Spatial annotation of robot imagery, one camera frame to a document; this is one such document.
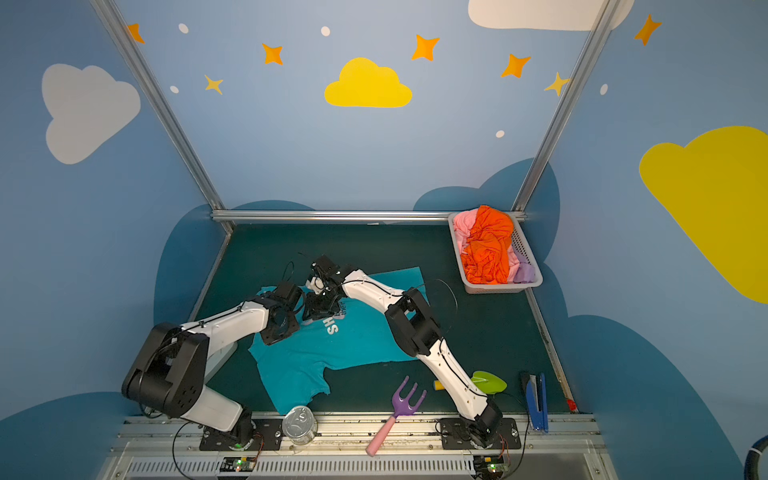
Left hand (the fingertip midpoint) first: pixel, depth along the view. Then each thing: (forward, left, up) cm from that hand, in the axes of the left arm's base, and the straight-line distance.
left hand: (291, 331), depth 92 cm
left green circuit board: (-34, +6, -1) cm, 35 cm away
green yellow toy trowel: (-15, -59, +1) cm, 61 cm away
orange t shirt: (+24, -64, +8) cm, 69 cm away
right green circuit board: (-34, -56, 0) cm, 65 cm away
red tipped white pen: (-4, -83, -4) cm, 83 cm away
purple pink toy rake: (-21, -34, 0) cm, 40 cm away
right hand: (+4, -5, +3) cm, 7 cm away
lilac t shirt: (+17, -75, +10) cm, 77 cm away
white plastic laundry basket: (+41, -58, +8) cm, 71 cm away
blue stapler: (-24, -70, +2) cm, 74 cm away
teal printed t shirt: (-11, -4, +1) cm, 12 cm away
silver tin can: (-27, -9, +5) cm, 29 cm away
